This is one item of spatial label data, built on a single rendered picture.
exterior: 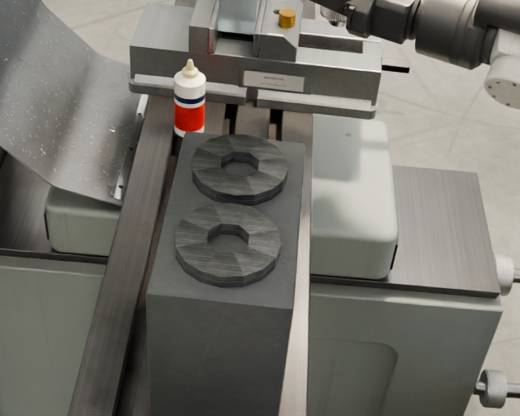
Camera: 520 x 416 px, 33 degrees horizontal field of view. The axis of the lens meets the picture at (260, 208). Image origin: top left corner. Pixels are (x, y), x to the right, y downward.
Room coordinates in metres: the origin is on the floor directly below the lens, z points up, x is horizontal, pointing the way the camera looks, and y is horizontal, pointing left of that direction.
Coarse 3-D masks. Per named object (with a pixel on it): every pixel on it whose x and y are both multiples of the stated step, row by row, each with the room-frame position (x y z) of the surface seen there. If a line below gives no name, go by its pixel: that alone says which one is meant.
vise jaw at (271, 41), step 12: (264, 0) 1.10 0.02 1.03; (276, 0) 1.11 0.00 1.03; (288, 0) 1.11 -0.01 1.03; (264, 12) 1.07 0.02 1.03; (276, 12) 1.08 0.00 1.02; (300, 12) 1.10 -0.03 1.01; (264, 24) 1.04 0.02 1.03; (276, 24) 1.04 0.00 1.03; (300, 24) 1.10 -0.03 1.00; (264, 36) 1.01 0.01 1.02; (276, 36) 1.01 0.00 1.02; (288, 36) 1.02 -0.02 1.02; (264, 48) 1.01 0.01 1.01; (276, 48) 1.01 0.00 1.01; (288, 48) 1.01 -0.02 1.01; (288, 60) 1.01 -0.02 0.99
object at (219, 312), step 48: (192, 144) 0.67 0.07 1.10; (240, 144) 0.66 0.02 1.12; (288, 144) 0.68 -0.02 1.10; (192, 192) 0.60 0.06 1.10; (240, 192) 0.59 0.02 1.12; (288, 192) 0.61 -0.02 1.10; (192, 240) 0.52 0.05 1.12; (240, 240) 0.54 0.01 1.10; (288, 240) 0.55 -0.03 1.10; (192, 288) 0.48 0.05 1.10; (240, 288) 0.49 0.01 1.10; (288, 288) 0.49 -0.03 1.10; (192, 336) 0.47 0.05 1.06; (240, 336) 0.47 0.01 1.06; (288, 336) 0.47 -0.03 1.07; (192, 384) 0.47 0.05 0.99; (240, 384) 0.47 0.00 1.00
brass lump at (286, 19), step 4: (284, 8) 1.05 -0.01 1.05; (288, 8) 1.05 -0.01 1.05; (280, 12) 1.04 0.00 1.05; (284, 12) 1.04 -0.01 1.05; (288, 12) 1.04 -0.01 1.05; (292, 12) 1.04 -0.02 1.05; (280, 16) 1.04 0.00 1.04; (284, 16) 1.03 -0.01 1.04; (288, 16) 1.03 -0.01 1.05; (292, 16) 1.03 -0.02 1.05; (280, 20) 1.04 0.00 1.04; (284, 20) 1.03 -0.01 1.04; (288, 20) 1.03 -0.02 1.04; (292, 20) 1.03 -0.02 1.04; (280, 24) 1.04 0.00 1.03; (284, 24) 1.03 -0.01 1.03; (288, 24) 1.03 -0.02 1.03; (292, 24) 1.03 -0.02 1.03
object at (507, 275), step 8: (496, 256) 1.02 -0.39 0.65; (504, 256) 1.02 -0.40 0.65; (496, 264) 1.01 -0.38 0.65; (504, 264) 1.01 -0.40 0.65; (512, 264) 1.01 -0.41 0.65; (504, 272) 0.99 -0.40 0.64; (512, 272) 0.99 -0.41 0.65; (504, 280) 0.99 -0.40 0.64; (512, 280) 0.99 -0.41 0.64; (504, 288) 0.98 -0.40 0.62
